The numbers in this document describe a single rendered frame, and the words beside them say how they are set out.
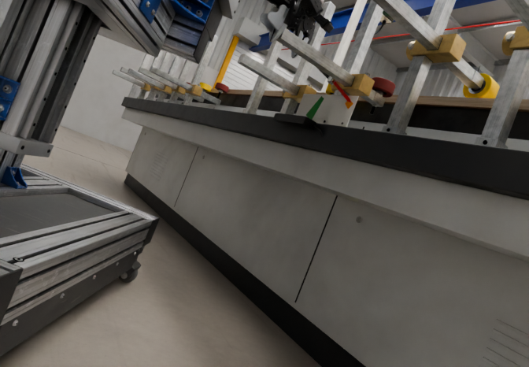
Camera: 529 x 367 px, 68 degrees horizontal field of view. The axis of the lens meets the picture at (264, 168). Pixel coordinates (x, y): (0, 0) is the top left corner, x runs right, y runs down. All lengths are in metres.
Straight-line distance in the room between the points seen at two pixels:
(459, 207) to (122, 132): 8.21
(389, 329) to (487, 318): 0.26
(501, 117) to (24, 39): 1.01
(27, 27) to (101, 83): 7.72
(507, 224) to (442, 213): 0.13
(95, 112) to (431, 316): 8.08
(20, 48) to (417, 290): 1.11
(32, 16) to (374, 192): 0.88
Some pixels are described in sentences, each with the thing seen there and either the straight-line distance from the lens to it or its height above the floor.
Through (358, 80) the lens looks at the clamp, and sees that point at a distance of 1.22.
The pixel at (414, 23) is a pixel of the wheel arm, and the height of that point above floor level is 0.94.
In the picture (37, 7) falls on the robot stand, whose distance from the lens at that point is 1.04.
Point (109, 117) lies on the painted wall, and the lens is 8.75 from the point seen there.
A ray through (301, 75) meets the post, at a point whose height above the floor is 0.88.
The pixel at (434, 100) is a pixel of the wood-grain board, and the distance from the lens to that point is 1.31.
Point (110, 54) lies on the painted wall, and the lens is 8.79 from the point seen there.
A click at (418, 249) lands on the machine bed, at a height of 0.46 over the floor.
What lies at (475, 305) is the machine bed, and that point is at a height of 0.39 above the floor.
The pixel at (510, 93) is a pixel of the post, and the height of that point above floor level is 0.82.
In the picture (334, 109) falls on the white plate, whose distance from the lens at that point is 1.23.
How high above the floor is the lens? 0.47
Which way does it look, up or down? 2 degrees up
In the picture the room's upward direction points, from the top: 22 degrees clockwise
